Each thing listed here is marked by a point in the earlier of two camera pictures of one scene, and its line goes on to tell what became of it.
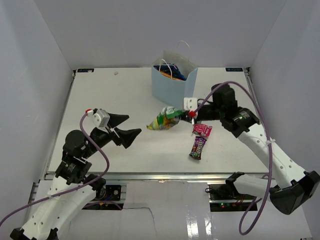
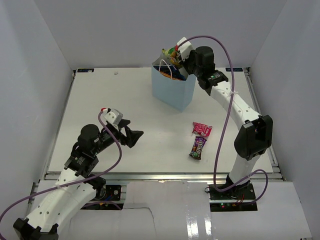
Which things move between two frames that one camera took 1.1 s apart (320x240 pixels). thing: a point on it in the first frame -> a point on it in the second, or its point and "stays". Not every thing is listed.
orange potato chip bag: (169, 76) stays
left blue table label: (85, 70) stays
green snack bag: (169, 116) -> (172, 54)
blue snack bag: (171, 68) stays
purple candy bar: (197, 147) stays
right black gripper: (195, 119) -> (192, 55)
